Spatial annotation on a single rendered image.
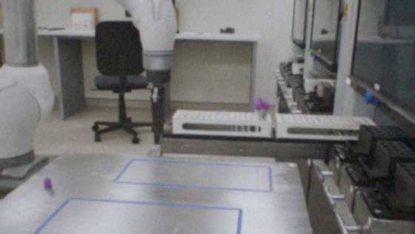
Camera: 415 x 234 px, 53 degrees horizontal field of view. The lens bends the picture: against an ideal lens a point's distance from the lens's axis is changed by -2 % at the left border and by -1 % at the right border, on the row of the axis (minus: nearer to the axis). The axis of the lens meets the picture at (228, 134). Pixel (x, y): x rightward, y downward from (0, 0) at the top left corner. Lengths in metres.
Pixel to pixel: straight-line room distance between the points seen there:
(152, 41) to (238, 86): 3.65
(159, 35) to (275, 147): 0.47
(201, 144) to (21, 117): 0.53
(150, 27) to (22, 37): 0.45
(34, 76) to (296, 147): 0.86
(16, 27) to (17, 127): 0.34
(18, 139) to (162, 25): 0.53
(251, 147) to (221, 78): 3.60
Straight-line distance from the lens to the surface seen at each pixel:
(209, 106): 4.91
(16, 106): 1.33
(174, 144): 1.28
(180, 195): 0.88
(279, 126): 1.27
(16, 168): 1.36
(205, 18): 4.78
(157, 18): 1.24
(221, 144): 1.26
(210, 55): 4.81
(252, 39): 4.08
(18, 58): 1.50
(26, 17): 1.49
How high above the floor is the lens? 1.20
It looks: 17 degrees down
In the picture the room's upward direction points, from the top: 2 degrees clockwise
